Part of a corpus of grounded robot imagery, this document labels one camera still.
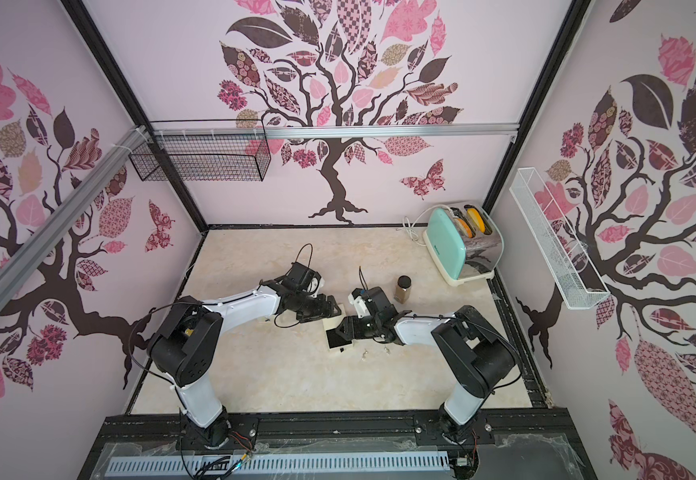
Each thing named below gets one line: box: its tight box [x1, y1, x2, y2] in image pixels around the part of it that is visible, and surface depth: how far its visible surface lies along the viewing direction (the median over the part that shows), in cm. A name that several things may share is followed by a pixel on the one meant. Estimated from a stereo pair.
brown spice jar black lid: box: [394, 275, 412, 304], surface depth 94 cm
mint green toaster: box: [423, 204, 505, 287], surface depth 97 cm
